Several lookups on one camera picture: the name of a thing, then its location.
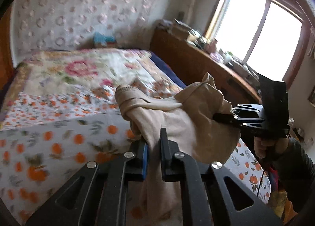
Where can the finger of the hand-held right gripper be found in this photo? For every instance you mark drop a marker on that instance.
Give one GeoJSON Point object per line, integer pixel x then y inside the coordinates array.
{"type": "Point", "coordinates": [224, 117]}

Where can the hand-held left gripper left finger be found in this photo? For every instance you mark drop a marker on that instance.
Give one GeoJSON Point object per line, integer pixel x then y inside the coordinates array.
{"type": "Point", "coordinates": [145, 159]}

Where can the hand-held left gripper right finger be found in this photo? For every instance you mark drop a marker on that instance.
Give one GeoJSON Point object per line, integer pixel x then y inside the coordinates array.
{"type": "Point", "coordinates": [166, 157]}

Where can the beige printed t-shirt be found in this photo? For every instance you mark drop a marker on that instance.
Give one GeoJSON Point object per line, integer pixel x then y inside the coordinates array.
{"type": "Point", "coordinates": [192, 117]}

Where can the person's right forearm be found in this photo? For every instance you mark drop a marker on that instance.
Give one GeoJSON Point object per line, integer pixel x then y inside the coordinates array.
{"type": "Point", "coordinates": [295, 164]}

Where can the person's right hand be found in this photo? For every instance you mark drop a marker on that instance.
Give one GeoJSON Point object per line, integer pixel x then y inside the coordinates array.
{"type": "Point", "coordinates": [259, 148]}

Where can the wooden cabinet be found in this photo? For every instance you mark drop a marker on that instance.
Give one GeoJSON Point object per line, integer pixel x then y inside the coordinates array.
{"type": "Point", "coordinates": [196, 63]}

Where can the pink white pouch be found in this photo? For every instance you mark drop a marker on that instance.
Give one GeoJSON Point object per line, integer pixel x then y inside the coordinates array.
{"type": "Point", "coordinates": [216, 56]}

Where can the window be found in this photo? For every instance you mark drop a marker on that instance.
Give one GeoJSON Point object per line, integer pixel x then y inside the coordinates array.
{"type": "Point", "coordinates": [258, 31]}

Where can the pink figurine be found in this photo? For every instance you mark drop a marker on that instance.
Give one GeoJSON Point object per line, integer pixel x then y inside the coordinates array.
{"type": "Point", "coordinates": [213, 45]}

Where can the open cardboard box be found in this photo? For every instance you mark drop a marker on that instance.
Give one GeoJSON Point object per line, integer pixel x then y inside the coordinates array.
{"type": "Point", "coordinates": [184, 30]}

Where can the pile of papers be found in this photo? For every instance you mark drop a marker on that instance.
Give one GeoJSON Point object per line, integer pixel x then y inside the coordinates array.
{"type": "Point", "coordinates": [164, 24]}

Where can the floral blanket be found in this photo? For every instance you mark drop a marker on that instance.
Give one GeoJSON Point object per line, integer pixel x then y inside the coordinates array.
{"type": "Point", "coordinates": [81, 68]}

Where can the cardboard box with blue bags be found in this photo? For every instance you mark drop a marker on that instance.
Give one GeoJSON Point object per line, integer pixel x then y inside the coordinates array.
{"type": "Point", "coordinates": [103, 40]}

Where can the wooden wardrobe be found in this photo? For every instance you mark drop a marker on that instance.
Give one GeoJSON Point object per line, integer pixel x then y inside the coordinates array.
{"type": "Point", "coordinates": [5, 56]}

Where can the circle patterned wall curtain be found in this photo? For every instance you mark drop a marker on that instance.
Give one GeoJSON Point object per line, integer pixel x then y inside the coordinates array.
{"type": "Point", "coordinates": [86, 7]}

